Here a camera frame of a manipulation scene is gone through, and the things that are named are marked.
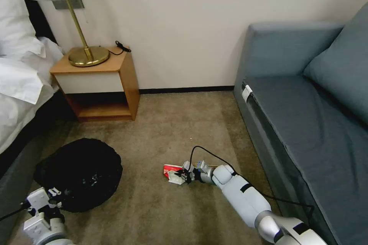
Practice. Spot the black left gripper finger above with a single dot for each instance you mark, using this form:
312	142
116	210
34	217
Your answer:
57	206
59	191

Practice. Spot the blue-grey sofa cushion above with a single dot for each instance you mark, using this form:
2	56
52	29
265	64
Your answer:
342	72

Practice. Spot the red and white carton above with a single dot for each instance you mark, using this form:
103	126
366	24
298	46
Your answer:
170	168

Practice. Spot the white sofa tag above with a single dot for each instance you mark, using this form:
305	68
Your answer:
246	92

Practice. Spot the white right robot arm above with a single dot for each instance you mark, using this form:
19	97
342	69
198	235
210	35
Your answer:
244	196

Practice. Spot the black trash bin with bag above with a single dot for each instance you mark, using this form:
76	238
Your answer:
86	170

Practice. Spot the black skirting board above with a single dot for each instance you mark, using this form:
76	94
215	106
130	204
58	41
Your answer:
187	89

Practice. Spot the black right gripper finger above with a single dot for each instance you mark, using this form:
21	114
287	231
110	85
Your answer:
183	172
184	180

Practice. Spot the white duvet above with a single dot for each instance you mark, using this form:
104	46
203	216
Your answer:
20	84

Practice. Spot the blue-grey sofa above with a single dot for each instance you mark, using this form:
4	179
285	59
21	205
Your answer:
302	118

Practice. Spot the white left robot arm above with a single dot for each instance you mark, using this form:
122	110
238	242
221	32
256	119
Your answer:
38	225

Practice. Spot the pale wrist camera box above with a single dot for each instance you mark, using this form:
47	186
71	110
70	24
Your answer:
186	166

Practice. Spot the wooden nightstand with white drawer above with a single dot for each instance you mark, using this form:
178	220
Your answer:
97	84

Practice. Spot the black headboard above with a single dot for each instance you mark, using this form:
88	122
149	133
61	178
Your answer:
40	21

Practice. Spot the grey wall switch plate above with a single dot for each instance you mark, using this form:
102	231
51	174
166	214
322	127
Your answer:
61	5

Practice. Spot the white pillow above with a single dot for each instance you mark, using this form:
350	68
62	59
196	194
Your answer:
13	15

